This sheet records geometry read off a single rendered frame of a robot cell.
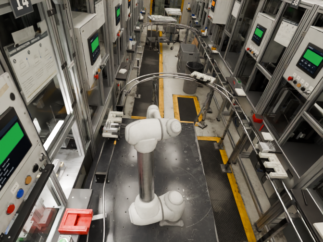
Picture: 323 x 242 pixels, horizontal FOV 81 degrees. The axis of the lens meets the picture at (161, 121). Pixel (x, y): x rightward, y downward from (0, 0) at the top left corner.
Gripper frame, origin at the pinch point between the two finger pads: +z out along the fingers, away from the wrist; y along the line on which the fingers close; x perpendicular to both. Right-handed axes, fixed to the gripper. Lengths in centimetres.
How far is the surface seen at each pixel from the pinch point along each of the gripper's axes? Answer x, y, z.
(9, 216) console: 90, 38, 20
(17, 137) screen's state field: 72, 62, 17
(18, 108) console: 64, 68, 20
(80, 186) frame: 28, -46, 28
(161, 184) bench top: 30, -34, -44
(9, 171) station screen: 82, 55, 17
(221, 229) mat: 39, -101, -116
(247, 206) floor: 12, -102, -156
